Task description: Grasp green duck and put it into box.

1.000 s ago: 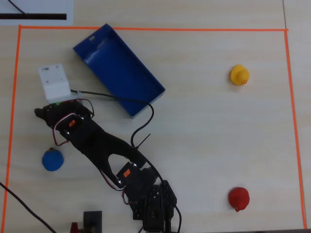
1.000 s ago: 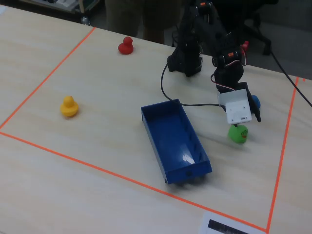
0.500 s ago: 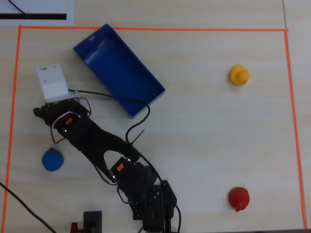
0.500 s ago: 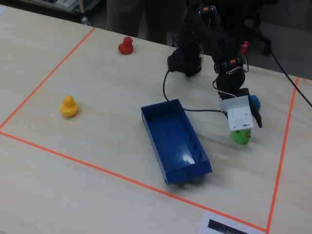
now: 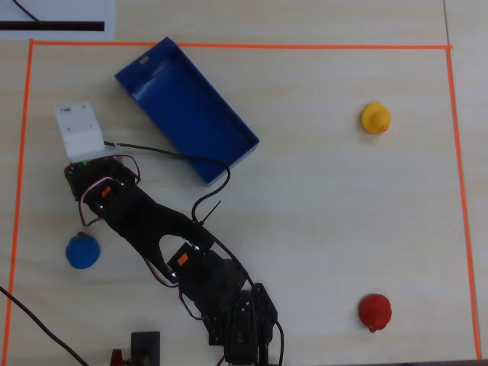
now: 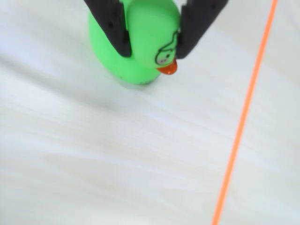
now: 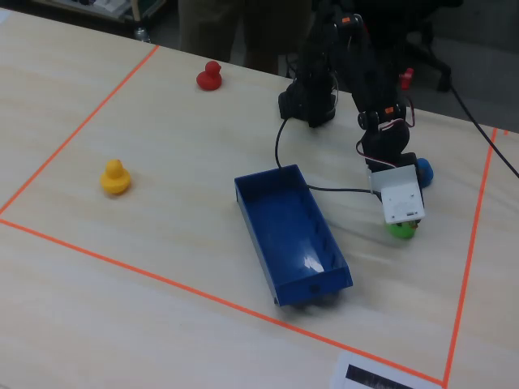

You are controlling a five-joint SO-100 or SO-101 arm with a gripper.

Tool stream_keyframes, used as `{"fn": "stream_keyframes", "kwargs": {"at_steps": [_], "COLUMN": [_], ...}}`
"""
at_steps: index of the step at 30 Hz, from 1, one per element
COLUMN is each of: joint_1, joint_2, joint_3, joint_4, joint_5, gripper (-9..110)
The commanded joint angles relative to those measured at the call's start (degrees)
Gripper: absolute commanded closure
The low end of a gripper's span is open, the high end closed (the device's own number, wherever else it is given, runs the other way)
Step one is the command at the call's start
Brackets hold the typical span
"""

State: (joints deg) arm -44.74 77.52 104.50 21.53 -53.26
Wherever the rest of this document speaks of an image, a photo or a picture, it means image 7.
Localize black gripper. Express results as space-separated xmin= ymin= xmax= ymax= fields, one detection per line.
xmin=362 ymin=152 xmax=426 ymax=188

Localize green rubber duck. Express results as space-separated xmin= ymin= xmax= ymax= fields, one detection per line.
xmin=384 ymin=220 xmax=418 ymax=241

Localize blue rubber duck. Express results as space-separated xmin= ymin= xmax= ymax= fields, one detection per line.
xmin=416 ymin=157 xmax=435 ymax=189

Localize blue plastic box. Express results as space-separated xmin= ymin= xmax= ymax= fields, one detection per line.
xmin=234 ymin=164 xmax=354 ymax=308

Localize red rubber duck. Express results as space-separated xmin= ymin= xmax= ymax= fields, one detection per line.
xmin=195 ymin=60 xmax=224 ymax=92

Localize yellow rubber duck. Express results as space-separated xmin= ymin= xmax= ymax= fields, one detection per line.
xmin=99 ymin=159 xmax=132 ymax=196

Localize orange tape strip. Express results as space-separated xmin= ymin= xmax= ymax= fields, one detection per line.
xmin=0 ymin=217 xmax=447 ymax=386
xmin=442 ymin=127 xmax=499 ymax=388
xmin=0 ymin=45 xmax=161 ymax=216

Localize black office chair base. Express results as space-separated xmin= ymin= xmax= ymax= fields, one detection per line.
xmin=405 ymin=0 xmax=453 ymax=92

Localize white paper with black bar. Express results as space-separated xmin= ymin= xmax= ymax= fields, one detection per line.
xmin=328 ymin=351 xmax=443 ymax=389

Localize person's khaki trousers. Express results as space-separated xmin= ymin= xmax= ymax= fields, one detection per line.
xmin=178 ymin=0 xmax=315 ymax=76

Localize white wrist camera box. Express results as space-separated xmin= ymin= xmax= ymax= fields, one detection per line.
xmin=367 ymin=164 xmax=429 ymax=225

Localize black camera cable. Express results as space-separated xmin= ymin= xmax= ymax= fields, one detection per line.
xmin=274 ymin=116 xmax=374 ymax=195

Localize long black cable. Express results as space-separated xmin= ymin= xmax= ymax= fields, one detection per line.
xmin=448 ymin=79 xmax=519 ymax=179

